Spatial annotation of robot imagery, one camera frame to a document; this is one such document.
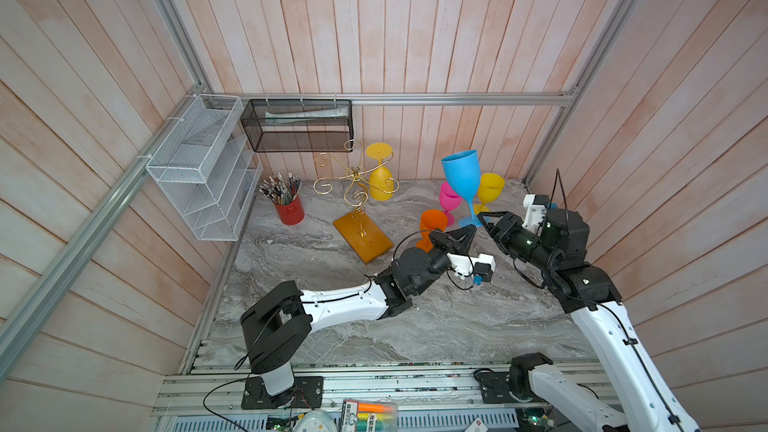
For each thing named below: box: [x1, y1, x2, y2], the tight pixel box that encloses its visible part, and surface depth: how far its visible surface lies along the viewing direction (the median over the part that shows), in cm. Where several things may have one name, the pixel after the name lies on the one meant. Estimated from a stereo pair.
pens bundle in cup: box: [259, 171, 302, 206], surface depth 103 cm
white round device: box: [292, 409, 338, 432], surface depth 69 cm
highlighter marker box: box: [340, 400, 398, 432], surface depth 70 cm
